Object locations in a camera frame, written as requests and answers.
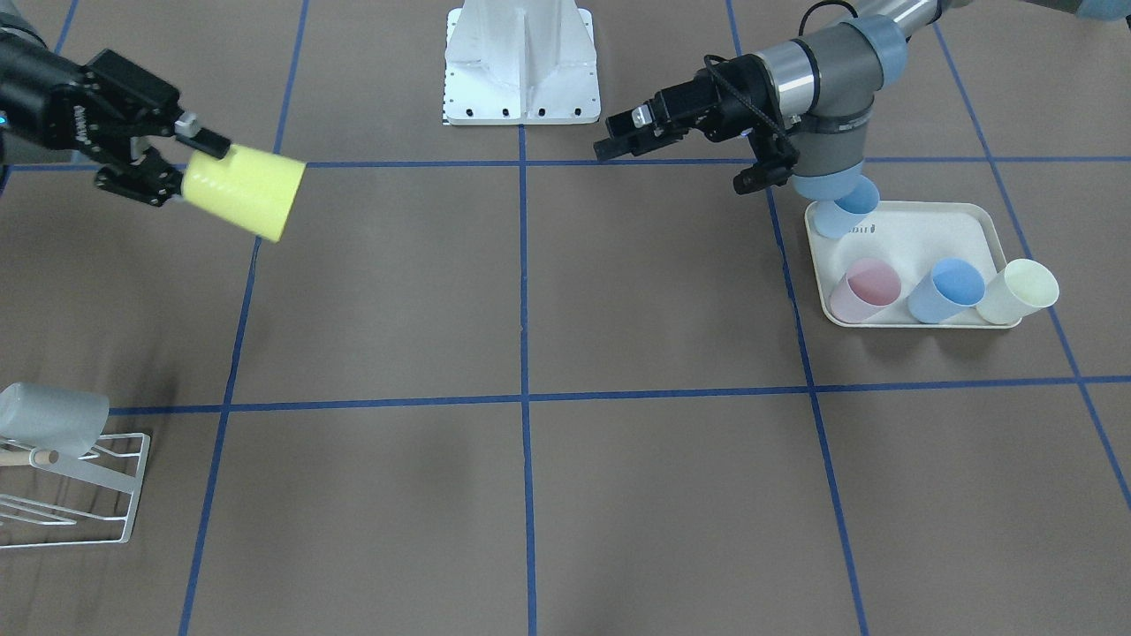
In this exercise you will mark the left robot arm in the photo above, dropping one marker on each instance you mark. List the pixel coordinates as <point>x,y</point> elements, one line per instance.
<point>804,105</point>

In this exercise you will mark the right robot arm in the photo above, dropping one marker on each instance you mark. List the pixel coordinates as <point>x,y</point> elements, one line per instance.
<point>105,110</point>

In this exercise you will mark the grey plastic cup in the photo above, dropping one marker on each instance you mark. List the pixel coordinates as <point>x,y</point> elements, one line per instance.
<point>53,418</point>

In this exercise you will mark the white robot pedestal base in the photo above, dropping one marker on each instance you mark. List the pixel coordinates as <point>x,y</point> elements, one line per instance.
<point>520,63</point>

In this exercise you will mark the pink plastic cup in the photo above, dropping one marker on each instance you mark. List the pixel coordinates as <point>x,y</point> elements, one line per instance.
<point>868,286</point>

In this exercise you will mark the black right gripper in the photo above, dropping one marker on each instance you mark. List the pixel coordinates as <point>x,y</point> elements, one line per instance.
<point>44,95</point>

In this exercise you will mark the yellow plastic cup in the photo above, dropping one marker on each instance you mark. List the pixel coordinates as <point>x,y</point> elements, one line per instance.
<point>248,188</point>

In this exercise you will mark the light blue cup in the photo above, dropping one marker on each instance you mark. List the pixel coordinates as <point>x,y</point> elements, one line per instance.
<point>952,285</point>
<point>836,218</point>

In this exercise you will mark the light blue cup back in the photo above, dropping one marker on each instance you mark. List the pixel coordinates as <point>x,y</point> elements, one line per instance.
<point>836,218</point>

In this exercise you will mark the light blue cup front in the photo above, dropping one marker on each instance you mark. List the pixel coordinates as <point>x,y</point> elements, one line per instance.
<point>952,285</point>

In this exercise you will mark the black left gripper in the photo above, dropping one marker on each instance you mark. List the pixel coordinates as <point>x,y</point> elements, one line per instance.
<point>732,91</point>

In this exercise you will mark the cream white plastic cup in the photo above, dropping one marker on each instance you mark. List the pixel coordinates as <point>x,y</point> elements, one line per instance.
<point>1022,288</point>

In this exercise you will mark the cream plastic tray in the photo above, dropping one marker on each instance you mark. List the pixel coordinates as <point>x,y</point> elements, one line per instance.
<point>911,236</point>

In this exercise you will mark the white wire cup rack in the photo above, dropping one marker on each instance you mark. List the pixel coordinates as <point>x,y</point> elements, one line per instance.
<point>52,501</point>

